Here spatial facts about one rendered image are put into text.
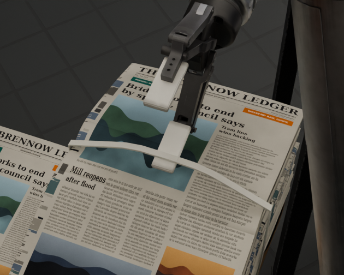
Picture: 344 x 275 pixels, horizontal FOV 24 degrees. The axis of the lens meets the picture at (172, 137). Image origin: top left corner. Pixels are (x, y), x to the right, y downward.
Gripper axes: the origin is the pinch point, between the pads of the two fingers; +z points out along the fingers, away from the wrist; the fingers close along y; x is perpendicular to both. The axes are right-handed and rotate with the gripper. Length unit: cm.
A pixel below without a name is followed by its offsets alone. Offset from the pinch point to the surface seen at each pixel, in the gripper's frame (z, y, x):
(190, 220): 5.3, 10.8, -5.4
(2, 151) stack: -10, 43, 38
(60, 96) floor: -74, 131, 73
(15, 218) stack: 2, 42, 29
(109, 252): 12.7, 11.7, 2.9
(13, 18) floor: -100, 132, 104
